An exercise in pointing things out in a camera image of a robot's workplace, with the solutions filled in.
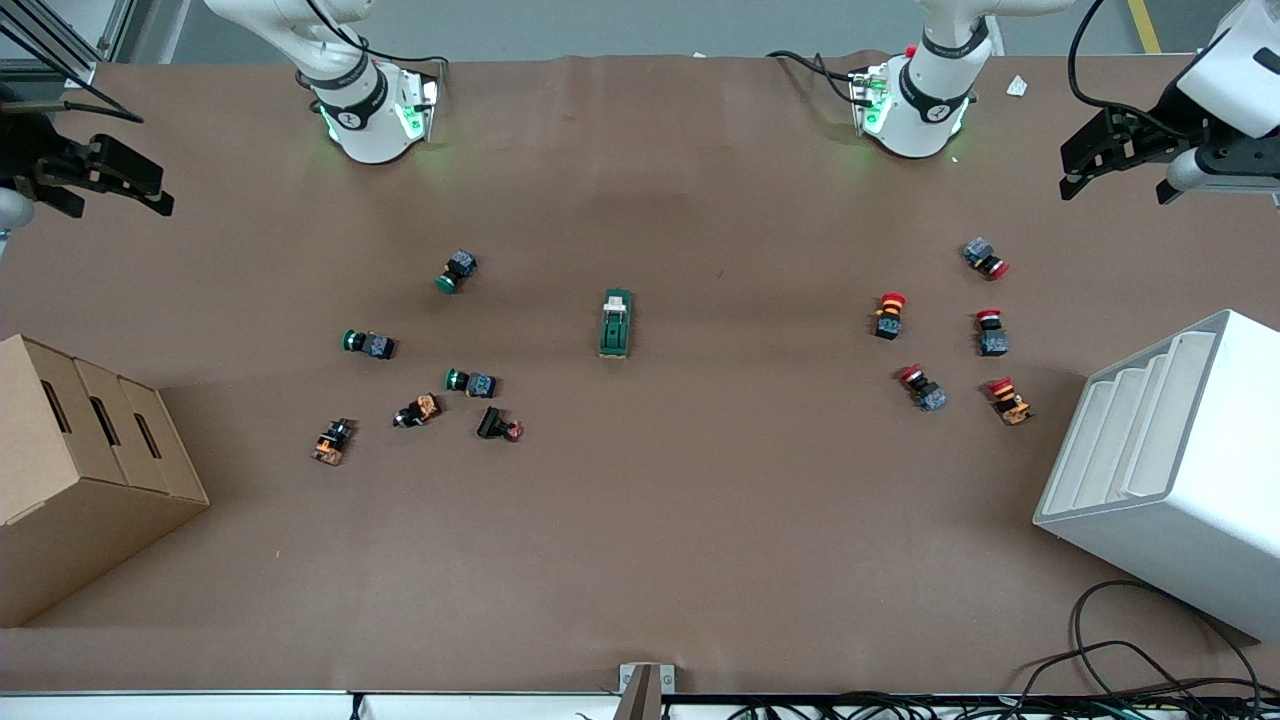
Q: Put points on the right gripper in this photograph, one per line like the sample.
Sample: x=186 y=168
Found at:
x=30 y=150

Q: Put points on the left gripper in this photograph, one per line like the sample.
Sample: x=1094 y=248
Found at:
x=1147 y=133

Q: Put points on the green load switch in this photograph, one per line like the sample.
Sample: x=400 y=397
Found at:
x=615 y=335

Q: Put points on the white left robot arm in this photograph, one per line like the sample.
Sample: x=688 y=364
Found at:
x=925 y=100

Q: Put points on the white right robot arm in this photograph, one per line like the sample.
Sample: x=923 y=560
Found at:
x=365 y=110

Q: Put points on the white paper scrap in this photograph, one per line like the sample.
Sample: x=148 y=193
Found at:
x=1017 y=86

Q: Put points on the red mushroom button grey block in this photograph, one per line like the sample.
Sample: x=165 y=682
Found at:
x=982 y=255
x=925 y=390
x=992 y=338

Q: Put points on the red mushroom button orange block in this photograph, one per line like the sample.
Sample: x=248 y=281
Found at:
x=1010 y=402
x=888 y=318

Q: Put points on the black button orange block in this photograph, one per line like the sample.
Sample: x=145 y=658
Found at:
x=420 y=410
x=332 y=442

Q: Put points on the brown cardboard box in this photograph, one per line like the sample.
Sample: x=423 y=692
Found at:
x=90 y=520

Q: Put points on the white foam box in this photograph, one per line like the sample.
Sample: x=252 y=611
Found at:
x=1180 y=520

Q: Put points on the white table edge profile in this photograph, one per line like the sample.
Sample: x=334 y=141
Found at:
x=200 y=706

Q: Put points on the brown paper table cover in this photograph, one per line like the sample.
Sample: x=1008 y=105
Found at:
x=700 y=500

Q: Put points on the aluminium frame profile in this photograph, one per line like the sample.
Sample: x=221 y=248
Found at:
x=115 y=30

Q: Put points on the green push button switch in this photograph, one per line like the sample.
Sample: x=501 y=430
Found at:
x=458 y=268
x=372 y=345
x=475 y=383

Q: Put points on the black switch red lens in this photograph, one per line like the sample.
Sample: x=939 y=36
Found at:
x=492 y=423

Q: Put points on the grey metal bracket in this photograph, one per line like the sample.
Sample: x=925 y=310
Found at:
x=665 y=678

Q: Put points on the brown mounting post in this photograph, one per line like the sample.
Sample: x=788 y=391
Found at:
x=640 y=700

